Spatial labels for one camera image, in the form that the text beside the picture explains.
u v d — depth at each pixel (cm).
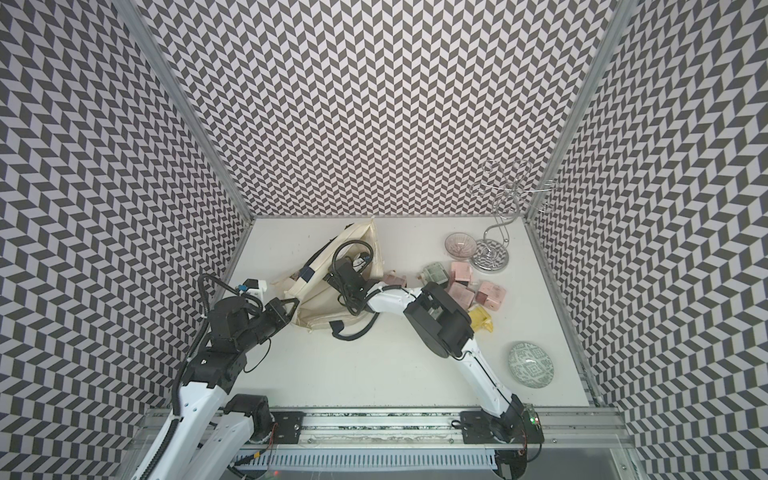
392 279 94
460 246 107
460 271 97
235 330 57
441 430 75
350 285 76
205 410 48
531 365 82
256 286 71
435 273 96
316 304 92
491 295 91
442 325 56
